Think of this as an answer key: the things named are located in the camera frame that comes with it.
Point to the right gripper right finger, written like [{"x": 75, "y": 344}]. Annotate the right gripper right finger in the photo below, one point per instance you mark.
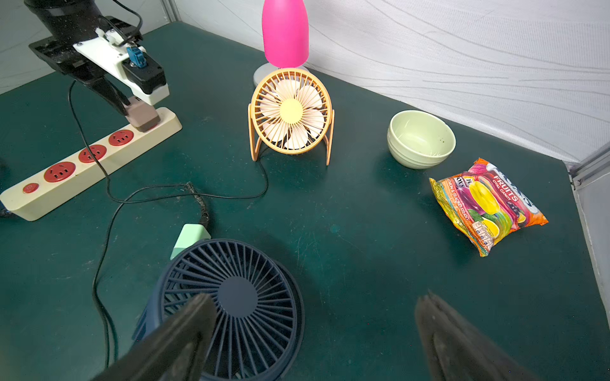
[{"x": 458, "y": 350}]

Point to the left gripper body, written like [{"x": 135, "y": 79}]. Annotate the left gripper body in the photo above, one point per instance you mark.
[{"x": 58, "y": 52}]

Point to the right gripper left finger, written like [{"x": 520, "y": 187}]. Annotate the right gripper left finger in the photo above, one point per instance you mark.
[{"x": 176, "y": 350}]

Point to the pink USB power adapter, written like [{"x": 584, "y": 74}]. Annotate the pink USB power adapter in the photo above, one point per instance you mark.
[{"x": 141, "y": 115}]

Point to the green USB power adapter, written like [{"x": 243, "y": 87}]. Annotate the green USB power adapter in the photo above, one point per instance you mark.
[{"x": 189, "y": 235}]

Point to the white red power strip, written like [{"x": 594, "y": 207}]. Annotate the white red power strip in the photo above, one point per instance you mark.
[{"x": 46, "y": 190}]

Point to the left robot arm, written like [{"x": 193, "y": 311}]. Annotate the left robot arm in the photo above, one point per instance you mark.
[{"x": 72, "y": 8}]

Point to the navy blue desk fan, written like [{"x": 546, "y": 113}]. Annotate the navy blue desk fan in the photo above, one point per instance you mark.
[{"x": 259, "y": 326}]

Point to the orange desk fan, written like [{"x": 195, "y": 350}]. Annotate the orange desk fan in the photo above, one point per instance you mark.
[{"x": 291, "y": 113}]

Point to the colourful snack bag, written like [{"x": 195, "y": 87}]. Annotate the colourful snack bag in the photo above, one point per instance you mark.
[{"x": 485, "y": 205}]

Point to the green bowl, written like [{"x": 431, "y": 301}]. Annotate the green bowl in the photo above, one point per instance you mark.
[{"x": 419, "y": 140}]

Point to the pink plastic goblet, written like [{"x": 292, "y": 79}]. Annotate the pink plastic goblet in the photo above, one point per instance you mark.
[{"x": 285, "y": 31}]

